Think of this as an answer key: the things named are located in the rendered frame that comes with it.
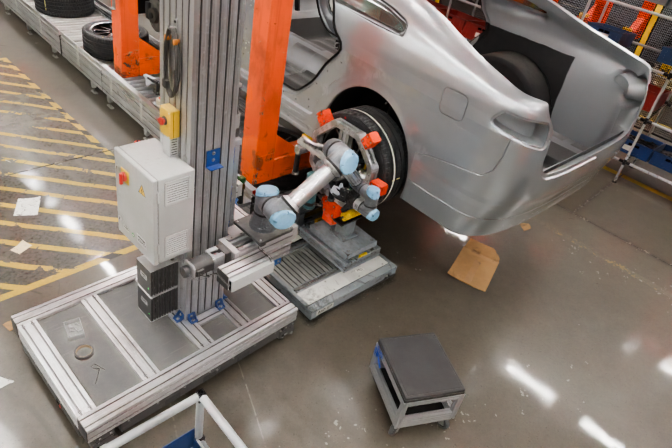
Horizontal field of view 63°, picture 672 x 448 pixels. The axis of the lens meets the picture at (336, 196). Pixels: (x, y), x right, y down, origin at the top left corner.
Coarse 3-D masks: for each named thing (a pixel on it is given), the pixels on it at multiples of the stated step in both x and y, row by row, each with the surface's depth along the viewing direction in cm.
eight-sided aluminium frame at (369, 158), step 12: (336, 120) 336; (324, 132) 354; (348, 132) 331; (360, 132) 328; (360, 144) 326; (312, 156) 363; (372, 156) 328; (312, 168) 366; (372, 168) 325; (324, 192) 364
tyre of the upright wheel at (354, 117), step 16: (336, 112) 347; (352, 112) 338; (368, 112) 340; (384, 112) 345; (368, 128) 330; (384, 128) 334; (384, 144) 328; (400, 144) 336; (384, 160) 328; (400, 160) 337; (384, 176) 331; (400, 176) 341; (352, 208) 361
